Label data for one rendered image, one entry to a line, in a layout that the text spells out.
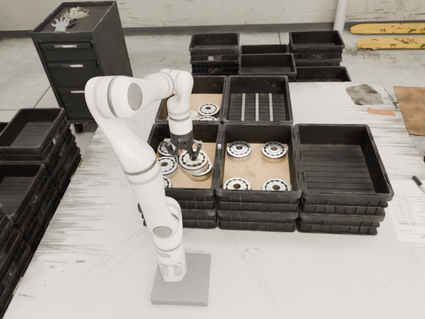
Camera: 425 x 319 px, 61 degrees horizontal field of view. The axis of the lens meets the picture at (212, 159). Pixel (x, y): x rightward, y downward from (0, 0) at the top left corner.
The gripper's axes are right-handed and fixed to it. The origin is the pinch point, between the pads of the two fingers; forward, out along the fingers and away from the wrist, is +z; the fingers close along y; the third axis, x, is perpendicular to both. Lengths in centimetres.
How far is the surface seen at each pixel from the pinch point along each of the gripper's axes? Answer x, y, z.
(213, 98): 65, 0, 16
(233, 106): 59, 12, 16
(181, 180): 5.6, -3.8, 16.5
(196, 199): -7.4, 4.6, 12.0
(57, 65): 129, -124, 35
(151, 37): 325, -117, 99
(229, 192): -7.9, 16.6, 6.6
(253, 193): -7.5, 25.1, 6.8
